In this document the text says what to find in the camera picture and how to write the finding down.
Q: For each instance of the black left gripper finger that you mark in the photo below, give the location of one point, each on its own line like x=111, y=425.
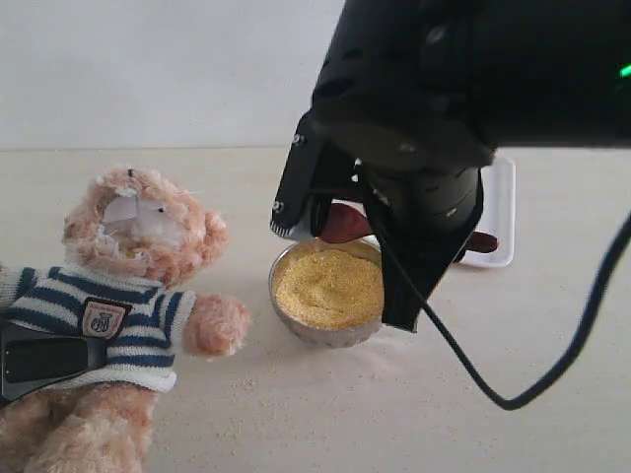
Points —
x=32, y=360

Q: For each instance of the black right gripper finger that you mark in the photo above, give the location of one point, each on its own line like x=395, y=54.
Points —
x=412, y=269

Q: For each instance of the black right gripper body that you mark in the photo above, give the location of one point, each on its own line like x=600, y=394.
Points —
x=425, y=212

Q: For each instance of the dark red wooden spoon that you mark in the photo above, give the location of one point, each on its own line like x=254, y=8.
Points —
x=344, y=224

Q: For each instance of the pink plush teddy bear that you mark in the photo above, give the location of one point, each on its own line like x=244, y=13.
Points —
x=130, y=246

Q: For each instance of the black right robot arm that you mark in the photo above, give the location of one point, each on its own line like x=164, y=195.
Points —
x=423, y=94

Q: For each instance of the white rectangular plastic tray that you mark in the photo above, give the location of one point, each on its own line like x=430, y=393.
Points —
x=499, y=215

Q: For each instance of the yellow millet grain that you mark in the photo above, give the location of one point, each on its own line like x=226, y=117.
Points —
x=331, y=290

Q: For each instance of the steel bowl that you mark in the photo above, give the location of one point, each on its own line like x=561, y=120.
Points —
x=343, y=338

